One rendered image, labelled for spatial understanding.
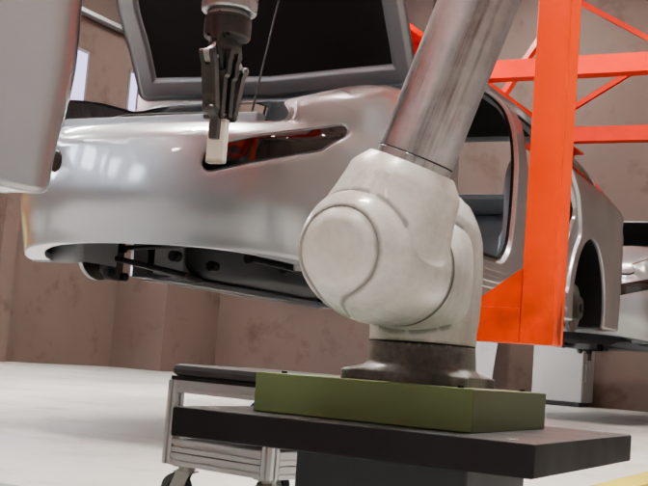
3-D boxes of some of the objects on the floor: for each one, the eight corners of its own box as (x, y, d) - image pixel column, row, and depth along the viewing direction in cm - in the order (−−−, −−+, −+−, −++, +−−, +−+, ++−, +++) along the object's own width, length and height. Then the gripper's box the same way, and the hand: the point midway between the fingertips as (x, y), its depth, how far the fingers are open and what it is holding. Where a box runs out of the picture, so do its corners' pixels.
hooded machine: (594, 407, 1622) (600, 305, 1637) (582, 407, 1566) (588, 301, 1581) (543, 403, 1656) (549, 302, 1671) (530, 403, 1601) (536, 298, 1616)
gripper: (230, 1, 174) (217, 154, 172) (267, 27, 186) (255, 171, 184) (188, 4, 177) (174, 154, 175) (227, 29, 189) (213, 171, 186)
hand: (217, 141), depth 179 cm, fingers closed
